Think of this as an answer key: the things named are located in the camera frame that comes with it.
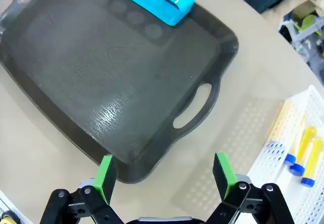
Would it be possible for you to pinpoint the grey frame with green parts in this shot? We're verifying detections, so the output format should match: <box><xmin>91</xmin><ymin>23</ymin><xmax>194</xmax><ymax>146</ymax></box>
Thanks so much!
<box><xmin>278</xmin><ymin>13</ymin><xmax>324</xmax><ymax>64</ymax></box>

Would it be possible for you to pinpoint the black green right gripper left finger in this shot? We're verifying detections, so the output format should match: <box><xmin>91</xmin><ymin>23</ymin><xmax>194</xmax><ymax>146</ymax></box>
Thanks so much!
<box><xmin>39</xmin><ymin>155</ymin><xmax>125</xmax><ymax>224</ymax></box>

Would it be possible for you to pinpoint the blue test tube rack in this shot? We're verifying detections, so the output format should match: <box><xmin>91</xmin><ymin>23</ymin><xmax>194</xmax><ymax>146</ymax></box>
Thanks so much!
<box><xmin>102</xmin><ymin>0</ymin><xmax>195</xmax><ymax>27</ymax></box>

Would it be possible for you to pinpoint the white perforated plastic basket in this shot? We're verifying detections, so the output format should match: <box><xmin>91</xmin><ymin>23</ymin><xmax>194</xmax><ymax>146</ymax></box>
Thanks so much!
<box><xmin>247</xmin><ymin>84</ymin><xmax>324</xmax><ymax>224</ymax></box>

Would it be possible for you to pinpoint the dark brown plastic tray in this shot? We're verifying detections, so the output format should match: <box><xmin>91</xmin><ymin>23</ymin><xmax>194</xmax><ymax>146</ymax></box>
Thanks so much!
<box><xmin>0</xmin><ymin>0</ymin><xmax>240</xmax><ymax>184</ymax></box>

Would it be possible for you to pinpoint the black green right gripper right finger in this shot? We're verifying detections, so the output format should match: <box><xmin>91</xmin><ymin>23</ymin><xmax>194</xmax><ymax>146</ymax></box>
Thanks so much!
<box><xmin>206</xmin><ymin>152</ymin><xmax>296</xmax><ymax>224</ymax></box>

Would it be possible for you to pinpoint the yellow black small device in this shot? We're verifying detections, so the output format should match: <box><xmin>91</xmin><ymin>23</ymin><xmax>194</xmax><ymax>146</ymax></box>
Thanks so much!
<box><xmin>0</xmin><ymin>210</ymin><xmax>19</xmax><ymax>224</ymax></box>

